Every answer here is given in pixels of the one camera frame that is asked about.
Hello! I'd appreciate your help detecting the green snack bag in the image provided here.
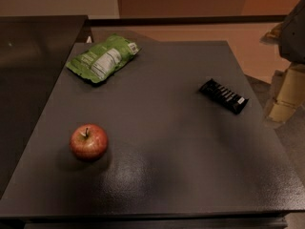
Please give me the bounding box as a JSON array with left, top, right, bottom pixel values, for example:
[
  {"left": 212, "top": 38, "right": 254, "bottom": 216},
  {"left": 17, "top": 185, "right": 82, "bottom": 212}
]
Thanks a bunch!
[{"left": 66, "top": 34, "right": 140, "bottom": 84}]

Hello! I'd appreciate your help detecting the red apple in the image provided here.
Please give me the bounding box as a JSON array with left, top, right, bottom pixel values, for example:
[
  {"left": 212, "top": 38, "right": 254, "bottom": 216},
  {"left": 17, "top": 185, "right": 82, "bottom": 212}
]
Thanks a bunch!
[{"left": 70, "top": 124, "right": 108, "bottom": 161}]

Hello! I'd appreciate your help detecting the dark side table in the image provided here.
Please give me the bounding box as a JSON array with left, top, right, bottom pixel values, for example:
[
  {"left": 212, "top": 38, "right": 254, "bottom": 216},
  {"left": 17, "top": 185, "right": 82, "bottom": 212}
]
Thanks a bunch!
[{"left": 0, "top": 15, "right": 92, "bottom": 197}]

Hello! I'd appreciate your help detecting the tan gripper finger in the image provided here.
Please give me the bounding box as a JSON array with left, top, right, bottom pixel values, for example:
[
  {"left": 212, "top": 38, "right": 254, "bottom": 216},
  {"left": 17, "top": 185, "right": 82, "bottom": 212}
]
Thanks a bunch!
[
  {"left": 266, "top": 102, "right": 295, "bottom": 122},
  {"left": 276, "top": 66, "right": 305, "bottom": 108}
]

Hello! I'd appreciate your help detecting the black rxbar chocolate bar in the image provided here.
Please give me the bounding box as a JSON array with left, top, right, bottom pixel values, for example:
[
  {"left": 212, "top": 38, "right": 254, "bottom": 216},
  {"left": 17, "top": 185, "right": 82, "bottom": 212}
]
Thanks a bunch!
[{"left": 199, "top": 78, "right": 249, "bottom": 115}]

